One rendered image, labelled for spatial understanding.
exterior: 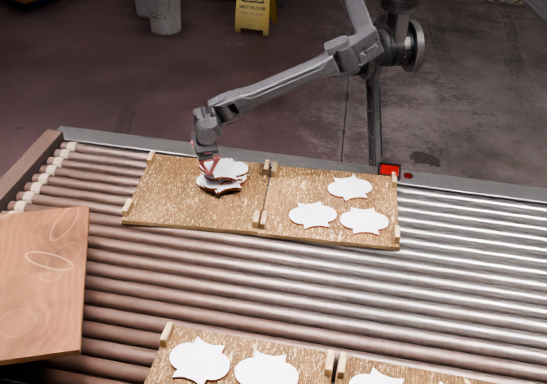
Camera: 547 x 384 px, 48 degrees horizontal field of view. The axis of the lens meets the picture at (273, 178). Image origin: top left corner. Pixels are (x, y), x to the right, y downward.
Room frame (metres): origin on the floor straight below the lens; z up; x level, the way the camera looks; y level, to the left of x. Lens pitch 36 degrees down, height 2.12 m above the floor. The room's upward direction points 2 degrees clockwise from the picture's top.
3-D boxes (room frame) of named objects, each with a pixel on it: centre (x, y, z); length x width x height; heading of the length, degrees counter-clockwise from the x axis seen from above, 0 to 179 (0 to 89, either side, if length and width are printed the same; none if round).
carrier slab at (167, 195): (1.55, 0.23, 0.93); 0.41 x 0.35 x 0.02; 85
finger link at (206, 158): (1.54, 0.20, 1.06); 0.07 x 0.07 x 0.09; 19
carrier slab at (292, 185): (1.51, -0.18, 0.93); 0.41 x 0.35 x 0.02; 84
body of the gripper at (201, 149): (1.56, 0.21, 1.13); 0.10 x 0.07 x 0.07; 19
